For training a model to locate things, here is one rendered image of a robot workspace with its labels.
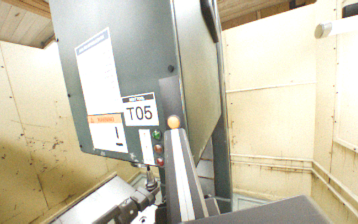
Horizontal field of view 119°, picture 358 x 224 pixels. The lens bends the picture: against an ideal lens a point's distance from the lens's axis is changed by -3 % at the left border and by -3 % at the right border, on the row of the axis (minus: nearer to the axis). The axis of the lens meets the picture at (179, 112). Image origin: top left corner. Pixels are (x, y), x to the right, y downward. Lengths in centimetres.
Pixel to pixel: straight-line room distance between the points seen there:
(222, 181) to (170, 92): 99
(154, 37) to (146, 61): 5
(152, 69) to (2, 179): 135
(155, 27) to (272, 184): 156
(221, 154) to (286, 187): 80
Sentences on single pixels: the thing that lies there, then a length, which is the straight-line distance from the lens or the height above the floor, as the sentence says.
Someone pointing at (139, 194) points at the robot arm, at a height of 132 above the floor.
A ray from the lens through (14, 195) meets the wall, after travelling 151.
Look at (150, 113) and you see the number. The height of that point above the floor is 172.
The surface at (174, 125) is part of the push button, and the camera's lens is 22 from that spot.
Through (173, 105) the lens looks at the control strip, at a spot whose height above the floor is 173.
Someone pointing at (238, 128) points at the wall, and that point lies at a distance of 128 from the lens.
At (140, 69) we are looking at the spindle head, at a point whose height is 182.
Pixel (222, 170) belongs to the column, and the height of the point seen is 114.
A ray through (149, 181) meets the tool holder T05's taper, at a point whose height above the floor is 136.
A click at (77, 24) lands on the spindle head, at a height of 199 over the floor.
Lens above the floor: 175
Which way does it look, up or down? 7 degrees down
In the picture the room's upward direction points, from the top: 7 degrees counter-clockwise
